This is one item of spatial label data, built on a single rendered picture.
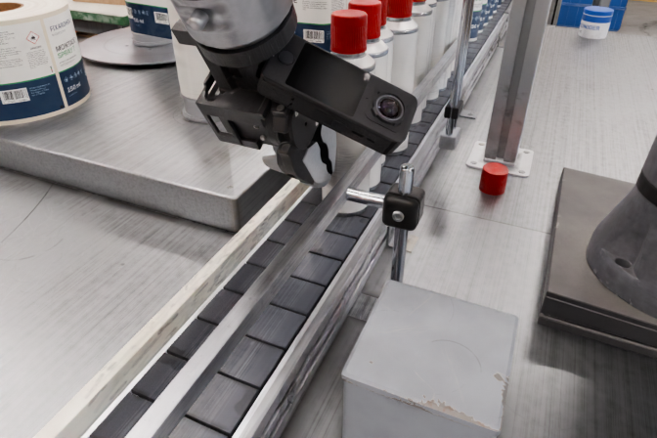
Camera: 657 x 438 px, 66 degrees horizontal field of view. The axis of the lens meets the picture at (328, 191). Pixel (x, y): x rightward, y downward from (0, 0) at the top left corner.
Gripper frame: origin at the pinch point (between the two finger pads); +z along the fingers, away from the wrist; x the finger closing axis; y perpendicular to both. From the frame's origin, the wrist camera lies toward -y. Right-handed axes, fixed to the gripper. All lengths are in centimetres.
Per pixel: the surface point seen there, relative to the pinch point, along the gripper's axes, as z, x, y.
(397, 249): -1.1, 6.1, -9.1
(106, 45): 23, -31, 68
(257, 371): -4.9, 19.6, -3.0
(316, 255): 1.9, 7.6, -1.2
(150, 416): -17.0, 24.2, -3.5
